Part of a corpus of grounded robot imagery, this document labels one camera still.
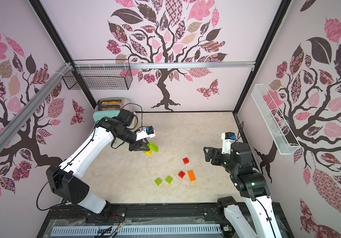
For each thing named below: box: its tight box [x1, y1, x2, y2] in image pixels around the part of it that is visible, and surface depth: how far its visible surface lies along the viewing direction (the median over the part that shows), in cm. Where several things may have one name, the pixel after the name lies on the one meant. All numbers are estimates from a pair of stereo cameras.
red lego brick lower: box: [177, 170, 186, 179], surface depth 88 cm
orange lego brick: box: [187, 170, 197, 182], surface depth 88 cm
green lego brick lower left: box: [154, 177, 163, 186], surface depth 85 cm
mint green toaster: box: [92, 97, 130, 124], surface depth 103 cm
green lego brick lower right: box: [165, 176, 173, 184], surface depth 87 cm
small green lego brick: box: [146, 141, 160, 153], surface depth 75 cm
